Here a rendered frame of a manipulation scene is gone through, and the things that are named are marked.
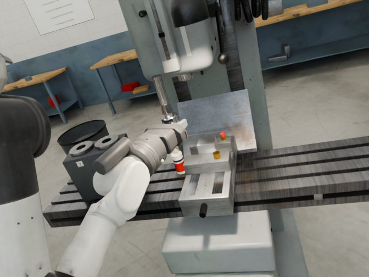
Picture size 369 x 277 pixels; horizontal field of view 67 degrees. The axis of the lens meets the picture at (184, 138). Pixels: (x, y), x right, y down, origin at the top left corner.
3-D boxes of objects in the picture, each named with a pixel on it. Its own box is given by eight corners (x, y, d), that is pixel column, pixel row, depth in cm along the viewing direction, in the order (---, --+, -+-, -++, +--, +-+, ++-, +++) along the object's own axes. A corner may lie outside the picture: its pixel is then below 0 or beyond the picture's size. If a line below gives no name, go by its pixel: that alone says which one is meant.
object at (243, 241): (278, 272, 82) (273, 244, 77) (168, 275, 92) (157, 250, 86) (264, 171, 125) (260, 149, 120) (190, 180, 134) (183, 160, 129)
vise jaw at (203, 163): (230, 171, 87) (228, 160, 85) (185, 175, 91) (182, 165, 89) (231, 160, 92) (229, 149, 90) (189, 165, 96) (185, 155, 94)
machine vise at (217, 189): (233, 215, 80) (225, 185, 75) (184, 217, 84) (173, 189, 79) (238, 150, 109) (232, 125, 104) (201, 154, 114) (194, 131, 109)
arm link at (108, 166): (165, 170, 65) (138, 203, 56) (134, 175, 71) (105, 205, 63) (141, 128, 61) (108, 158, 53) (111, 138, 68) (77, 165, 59)
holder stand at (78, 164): (138, 189, 104) (118, 144, 95) (84, 203, 106) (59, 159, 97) (142, 171, 114) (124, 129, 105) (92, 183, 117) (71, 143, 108)
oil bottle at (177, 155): (186, 173, 104) (178, 149, 99) (175, 175, 105) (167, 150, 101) (188, 167, 108) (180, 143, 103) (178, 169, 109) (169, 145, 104)
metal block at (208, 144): (218, 158, 93) (214, 143, 90) (200, 160, 94) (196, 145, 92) (219, 150, 97) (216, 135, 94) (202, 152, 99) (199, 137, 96)
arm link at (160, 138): (182, 116, 70) (158, 142, 61) (191, 149, 74) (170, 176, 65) (143, 118, 76) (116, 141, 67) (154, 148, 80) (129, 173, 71)
